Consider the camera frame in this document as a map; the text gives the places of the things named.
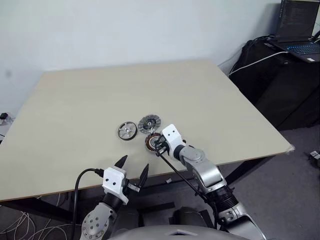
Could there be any black table frame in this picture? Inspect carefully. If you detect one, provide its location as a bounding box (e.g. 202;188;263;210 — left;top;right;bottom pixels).
0;156;270;224

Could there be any grey round motor lid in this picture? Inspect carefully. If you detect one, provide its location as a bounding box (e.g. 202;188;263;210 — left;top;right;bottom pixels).
137;113;163;135

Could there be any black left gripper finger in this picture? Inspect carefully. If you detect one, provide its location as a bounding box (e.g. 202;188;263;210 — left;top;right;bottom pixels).
138;163;150;189
114;154;129;171

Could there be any white power cable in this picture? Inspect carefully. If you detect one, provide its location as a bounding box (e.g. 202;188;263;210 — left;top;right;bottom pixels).
228;50;289;76

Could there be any black white floor device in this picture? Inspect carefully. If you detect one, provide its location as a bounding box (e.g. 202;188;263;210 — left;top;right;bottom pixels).
303;149;320;169

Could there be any white floor cable tangle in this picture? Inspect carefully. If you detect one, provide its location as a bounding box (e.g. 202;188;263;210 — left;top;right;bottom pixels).
0;191;84;240

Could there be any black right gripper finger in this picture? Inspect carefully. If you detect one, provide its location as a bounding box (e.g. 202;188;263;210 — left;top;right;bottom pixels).
149;126;164;141

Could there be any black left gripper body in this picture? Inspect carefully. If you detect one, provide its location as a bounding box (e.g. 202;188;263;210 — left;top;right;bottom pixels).
123;177;141;194

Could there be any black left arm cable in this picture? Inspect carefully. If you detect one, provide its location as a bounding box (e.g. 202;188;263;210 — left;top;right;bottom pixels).
71;168;105;240

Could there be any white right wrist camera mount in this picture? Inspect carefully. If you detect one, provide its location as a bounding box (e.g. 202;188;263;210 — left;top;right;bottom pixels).
161;123;186;157

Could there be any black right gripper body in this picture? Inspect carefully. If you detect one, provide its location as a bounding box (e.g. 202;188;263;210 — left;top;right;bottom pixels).
153;134;174;158

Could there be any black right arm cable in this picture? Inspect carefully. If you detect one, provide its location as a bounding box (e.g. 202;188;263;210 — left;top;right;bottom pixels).
154;149;221;230

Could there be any dark rounded shape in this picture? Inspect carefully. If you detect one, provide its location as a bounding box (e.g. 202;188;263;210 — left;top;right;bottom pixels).
169;205;216;229

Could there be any silver spoked rotor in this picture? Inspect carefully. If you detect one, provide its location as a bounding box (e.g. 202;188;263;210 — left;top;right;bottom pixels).
117;120;139;143

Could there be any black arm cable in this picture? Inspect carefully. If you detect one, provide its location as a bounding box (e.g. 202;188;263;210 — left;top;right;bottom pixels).
71;168;105;240
154;149;221;230

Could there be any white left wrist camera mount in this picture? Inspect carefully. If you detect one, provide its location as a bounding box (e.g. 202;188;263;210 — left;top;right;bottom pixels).
101;166;130;206

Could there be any black laptop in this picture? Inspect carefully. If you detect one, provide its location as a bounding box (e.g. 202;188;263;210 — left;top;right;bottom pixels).
264;0;320;63

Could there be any round silver motor housing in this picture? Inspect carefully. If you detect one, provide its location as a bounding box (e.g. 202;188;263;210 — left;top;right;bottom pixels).
144;133;163;155

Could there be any silver robot torso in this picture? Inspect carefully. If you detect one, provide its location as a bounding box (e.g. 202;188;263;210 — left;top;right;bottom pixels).
104;219;242;240

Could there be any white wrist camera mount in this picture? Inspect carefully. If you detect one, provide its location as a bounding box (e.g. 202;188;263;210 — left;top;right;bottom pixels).
101;166;130;206
161;123;186;157

